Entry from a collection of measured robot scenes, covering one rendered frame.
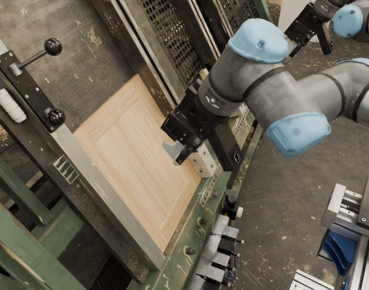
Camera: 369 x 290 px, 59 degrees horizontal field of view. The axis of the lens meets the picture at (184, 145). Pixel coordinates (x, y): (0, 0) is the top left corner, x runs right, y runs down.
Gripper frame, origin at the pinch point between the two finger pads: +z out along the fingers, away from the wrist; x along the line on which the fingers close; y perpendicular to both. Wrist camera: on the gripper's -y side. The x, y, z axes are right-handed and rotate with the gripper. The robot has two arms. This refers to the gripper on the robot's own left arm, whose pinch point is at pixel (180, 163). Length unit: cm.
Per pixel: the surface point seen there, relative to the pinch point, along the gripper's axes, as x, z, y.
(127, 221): 4.0, 32.0, 0.7
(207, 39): -80, 25, 29
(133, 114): -21.4, 25.7, 22.8
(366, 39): -451, 110, -65
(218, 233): -28, 54, -28
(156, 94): -34.2, 24.6, 23.4
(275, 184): -137, 121, -59
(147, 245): 2.7, 37.9, -8.4
